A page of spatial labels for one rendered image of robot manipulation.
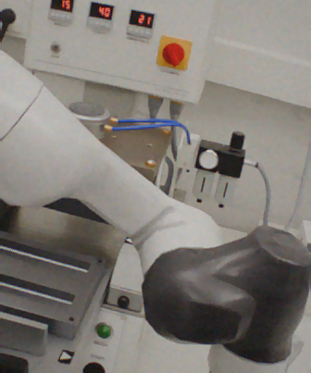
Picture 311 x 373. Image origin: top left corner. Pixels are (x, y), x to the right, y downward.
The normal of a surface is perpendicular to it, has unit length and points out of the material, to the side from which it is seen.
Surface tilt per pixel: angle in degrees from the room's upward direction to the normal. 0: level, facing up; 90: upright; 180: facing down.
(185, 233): 7
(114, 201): 101
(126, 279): 40
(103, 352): 65
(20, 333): 90
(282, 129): 90
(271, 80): 90
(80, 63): 90
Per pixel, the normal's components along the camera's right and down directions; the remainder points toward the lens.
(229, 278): 0.11, -0.07
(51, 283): 0.18, -0.90
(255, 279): -0.06, 0.10
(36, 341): -0.17, 0.37
